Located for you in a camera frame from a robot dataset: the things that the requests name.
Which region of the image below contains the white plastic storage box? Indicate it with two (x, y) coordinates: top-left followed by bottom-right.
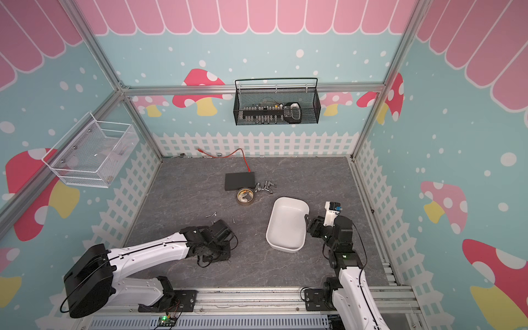
(266, 197), (309, 253)

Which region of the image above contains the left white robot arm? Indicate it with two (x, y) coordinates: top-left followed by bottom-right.
(59, 219), (239, 319)

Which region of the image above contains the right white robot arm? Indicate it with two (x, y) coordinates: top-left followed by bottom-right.
(305, 215), (389, 329)

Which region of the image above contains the black flat box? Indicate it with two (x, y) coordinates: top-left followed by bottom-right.
(224, 172), (257, 191)

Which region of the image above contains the green circuit board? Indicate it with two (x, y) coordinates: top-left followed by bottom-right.
(158, 316), (175, 327)

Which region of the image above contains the black device in basket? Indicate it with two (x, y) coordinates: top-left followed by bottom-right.
(283, 103), (303, 124)

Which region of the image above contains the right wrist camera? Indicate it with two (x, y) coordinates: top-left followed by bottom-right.
(324, 202), (342, 226)

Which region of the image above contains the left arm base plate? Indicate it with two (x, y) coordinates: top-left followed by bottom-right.
(138, 290), (198, 313)

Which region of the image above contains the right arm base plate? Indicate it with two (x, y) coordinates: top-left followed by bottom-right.
(301, 288), (335, 312)

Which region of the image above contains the red cable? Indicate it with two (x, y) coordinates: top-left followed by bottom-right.
(197, 147), (252, 173)

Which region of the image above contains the black wire wall basket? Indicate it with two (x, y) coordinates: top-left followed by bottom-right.
(233, 78), (321, 126)

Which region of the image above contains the white wire wall basket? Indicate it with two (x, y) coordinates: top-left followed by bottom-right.
(41, 113), (140, 188)

